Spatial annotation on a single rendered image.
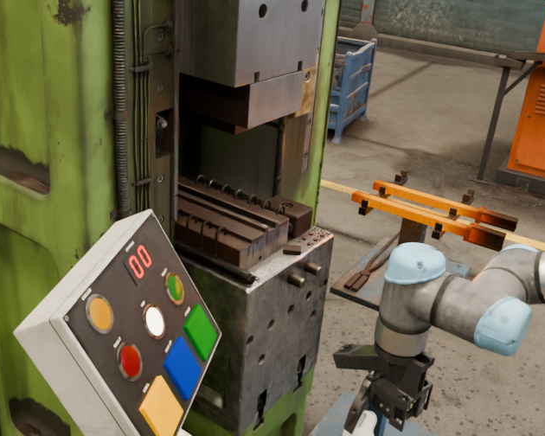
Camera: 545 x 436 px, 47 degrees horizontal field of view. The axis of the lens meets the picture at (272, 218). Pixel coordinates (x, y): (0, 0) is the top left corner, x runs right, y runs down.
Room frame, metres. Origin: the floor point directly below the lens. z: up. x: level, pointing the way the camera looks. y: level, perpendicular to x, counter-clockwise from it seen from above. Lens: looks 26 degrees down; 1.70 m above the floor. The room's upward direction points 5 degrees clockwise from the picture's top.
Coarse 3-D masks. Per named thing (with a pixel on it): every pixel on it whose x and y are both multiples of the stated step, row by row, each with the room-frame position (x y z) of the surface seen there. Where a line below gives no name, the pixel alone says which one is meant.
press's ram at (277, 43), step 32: (192, 0) 1.28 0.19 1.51; (224, 0) 1.24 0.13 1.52; (256, 0) 1.26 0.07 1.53; (288, 0) 1.35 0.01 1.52; (320, 0) 1.46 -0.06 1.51; (192, 32) 1.28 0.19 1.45; (224, 32) 1.24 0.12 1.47; (256, 32) 1.27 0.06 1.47; (288, 32) 1.36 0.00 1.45; (192, 64) 1.28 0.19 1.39; (224, 64) 1.23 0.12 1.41; (256, 64) 1.27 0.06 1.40; (288, 64) 1.37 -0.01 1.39
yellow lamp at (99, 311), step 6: (96, 300) 0.73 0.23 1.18; (102, 300) 0.74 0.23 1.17; (90, 306) 0.72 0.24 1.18; (96, 306) 0.72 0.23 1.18; (102, 306) 0.73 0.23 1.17; (90, 312) 0.71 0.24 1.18; (96, 312) 0.72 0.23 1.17; (102, 312) 0.73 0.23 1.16; (108, 312) 0.74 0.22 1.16; (96, 318) 0.71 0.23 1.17; (102, 318) 0.72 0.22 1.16; (108, 318) 0.73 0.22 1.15; (96, 324) 0.70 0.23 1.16; (102, 324) 0.71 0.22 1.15; (108, 324) 0.72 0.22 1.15
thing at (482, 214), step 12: (396, 192) 1.67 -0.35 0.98; (408, 192) 1.66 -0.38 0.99; (420, 192) 1.66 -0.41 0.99; (432, 204) 1.62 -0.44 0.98; (444, 204) 1.60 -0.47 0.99; (456, 204) 1.60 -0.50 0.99; (468, 216) 1.57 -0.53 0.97; (480, 216) 1.55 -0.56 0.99; (492, 216) 1.54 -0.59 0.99; (504, 216) 1.54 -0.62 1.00; (504, 228) 1.52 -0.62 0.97
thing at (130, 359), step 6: (126, 348) 0.73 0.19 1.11; (132, 348) 0.74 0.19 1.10; (126, 354) 0.72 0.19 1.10; (132, 354) 0.73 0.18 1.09; (126, 360) 0.71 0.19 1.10; (132, 360) 0.72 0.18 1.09; (138, 360) 0.73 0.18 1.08; (126, 366) 0.70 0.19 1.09; (132, 366) 0.71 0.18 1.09; (138, 366) 0.72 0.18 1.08; (126, 372) 0.70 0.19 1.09; (132, 372) 0.71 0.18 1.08
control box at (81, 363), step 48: (144, 240) 0.92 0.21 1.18; (96, 288) 0.75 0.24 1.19; (144, 288) 0.85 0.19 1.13; (192, 288) 0.97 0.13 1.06; (48, 336) 0.66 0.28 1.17; (96, 336) 0.69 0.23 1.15; (144, 336) 0.78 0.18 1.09; (48, 384) 0.66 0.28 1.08; (96, 384) 0.65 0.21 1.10; (144, 384) 0.72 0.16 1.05; (96, 432) 0.65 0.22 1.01; (144, 432) 0.66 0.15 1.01
